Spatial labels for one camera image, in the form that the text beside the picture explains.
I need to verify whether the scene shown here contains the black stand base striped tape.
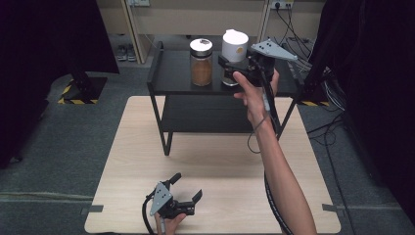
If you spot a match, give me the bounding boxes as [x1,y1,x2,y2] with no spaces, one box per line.
[298,77,331,108]
[58,70,109,106]

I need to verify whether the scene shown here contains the bundle of black floor cables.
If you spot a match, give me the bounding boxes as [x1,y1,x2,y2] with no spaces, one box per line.
[275,6,351,155]

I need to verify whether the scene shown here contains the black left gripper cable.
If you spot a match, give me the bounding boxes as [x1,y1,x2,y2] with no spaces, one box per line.
[141,193,157,235]

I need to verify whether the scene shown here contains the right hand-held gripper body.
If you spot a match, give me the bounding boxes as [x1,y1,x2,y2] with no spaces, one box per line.
[247,38,299,88]

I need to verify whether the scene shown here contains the black metal shelf rack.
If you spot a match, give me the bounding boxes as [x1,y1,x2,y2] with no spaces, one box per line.
[146,40,306,157]

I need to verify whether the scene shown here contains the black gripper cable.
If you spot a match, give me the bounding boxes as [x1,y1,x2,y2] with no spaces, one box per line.
[259,72,295,235]
[141,193,157,235]

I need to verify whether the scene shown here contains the beige cabinet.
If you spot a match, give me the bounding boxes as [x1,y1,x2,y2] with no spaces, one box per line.
[96,0,327,66]

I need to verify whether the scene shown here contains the black curtain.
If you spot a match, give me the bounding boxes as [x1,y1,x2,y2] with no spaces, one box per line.
[0,0,120,169]
[307,0,415,226]

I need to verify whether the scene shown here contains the grey tape strip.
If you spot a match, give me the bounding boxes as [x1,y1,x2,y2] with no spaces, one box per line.
[321,203,345,213]
[80,204,105,215]

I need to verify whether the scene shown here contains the grey shoe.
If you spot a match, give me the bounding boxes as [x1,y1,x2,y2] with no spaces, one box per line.
[126,43,137,63]
[115,44,128,62]

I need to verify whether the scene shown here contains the thin grey cable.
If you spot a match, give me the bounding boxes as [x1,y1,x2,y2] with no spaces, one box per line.
[247,112,267,155]

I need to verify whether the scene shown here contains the person's left hand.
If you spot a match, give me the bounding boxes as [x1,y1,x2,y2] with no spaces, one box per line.
[154,211,188,235]

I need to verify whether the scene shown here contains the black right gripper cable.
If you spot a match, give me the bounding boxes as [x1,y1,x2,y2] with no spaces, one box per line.
[259,72,295,235]

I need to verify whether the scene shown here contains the white wall power socket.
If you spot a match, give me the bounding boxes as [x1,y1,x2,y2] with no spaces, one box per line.
[269,0,295,11]

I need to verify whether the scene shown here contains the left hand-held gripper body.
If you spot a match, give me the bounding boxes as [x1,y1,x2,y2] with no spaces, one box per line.
[149,181,197,220]

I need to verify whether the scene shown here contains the person's right hand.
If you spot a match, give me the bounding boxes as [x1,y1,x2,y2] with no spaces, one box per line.
[232,69,281,129]

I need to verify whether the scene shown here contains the glass spice jar metal lid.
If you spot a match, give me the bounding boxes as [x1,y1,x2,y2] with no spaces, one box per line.
[189,37,213,87]

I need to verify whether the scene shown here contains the white cup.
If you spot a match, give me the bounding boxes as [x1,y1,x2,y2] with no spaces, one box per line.
[221,28,250,87]

